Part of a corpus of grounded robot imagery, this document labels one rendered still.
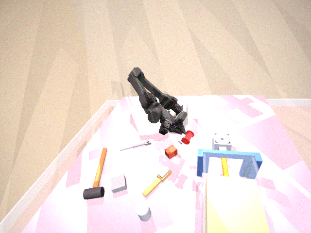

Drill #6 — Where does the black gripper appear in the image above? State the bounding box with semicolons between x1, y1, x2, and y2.
160;110;188;135

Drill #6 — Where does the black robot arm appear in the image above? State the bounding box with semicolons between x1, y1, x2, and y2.
127;67;183;135

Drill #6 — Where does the grey cylinder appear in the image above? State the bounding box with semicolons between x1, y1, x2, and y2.
136;201;152;222

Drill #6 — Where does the mallet with dark grey head and wooden handle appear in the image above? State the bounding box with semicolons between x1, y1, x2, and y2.
83;148;107;200

